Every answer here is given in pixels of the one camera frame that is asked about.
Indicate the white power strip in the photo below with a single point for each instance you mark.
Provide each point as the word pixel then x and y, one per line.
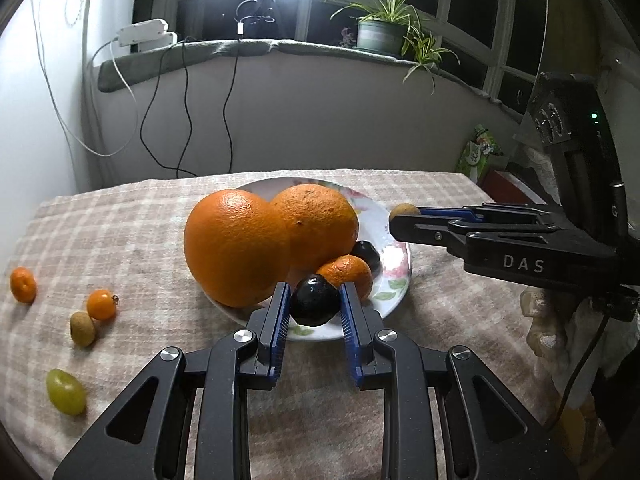
pixel 142 30

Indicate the person's right hand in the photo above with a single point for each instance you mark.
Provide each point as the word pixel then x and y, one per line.
pixel 542 320

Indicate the white lace cloth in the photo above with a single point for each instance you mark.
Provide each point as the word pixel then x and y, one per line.
pixel 537 160

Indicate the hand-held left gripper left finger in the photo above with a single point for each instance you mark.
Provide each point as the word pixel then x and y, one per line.
pixel 277 332

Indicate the potted spider plant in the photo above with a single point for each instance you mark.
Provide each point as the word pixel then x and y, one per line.
pixel 380 36

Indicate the orange cherry tomato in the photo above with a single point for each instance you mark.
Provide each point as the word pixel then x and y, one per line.
pixel 101 305

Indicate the dark purple grape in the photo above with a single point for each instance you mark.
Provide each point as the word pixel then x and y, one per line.
pixel 314 301

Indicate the dark plum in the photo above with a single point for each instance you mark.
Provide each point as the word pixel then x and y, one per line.
pixel 367 255

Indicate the bumpy large orange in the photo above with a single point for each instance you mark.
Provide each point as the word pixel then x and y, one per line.
pixel 320 225

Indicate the smooth large orange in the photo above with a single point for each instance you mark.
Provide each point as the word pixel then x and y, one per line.
pixel 235 247

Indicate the green grape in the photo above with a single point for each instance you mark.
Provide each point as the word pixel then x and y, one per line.
pixel 65 391

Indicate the white window frame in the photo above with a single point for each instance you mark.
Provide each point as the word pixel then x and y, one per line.
pixel 445 5

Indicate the floral white plate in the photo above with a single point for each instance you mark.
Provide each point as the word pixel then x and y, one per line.
pixel 395 260

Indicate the white cabinet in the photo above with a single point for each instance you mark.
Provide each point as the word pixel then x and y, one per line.
pixel 35 110

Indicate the grey windowsill cloth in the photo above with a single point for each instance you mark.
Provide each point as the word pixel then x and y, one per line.
pixel 320 50

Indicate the small brown kiwi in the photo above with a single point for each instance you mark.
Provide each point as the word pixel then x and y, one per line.
pixel 82 329

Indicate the white power adapter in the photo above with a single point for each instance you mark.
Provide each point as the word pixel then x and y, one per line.
pixel 160 41

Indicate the small tangerine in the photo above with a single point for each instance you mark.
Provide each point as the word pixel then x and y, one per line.
pixel 23 285

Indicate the red cardboard box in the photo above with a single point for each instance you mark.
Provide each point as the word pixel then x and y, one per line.
pixel 507 185

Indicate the black tripod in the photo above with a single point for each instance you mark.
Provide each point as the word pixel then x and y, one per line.
pixel 267 10

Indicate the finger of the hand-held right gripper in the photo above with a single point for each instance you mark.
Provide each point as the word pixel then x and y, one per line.
pixel 450 213
pixel 420 232

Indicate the green snack bag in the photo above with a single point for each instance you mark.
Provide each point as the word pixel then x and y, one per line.
pixel 477 152

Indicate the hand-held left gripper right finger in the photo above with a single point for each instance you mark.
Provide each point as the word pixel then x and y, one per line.
pixel 351 332

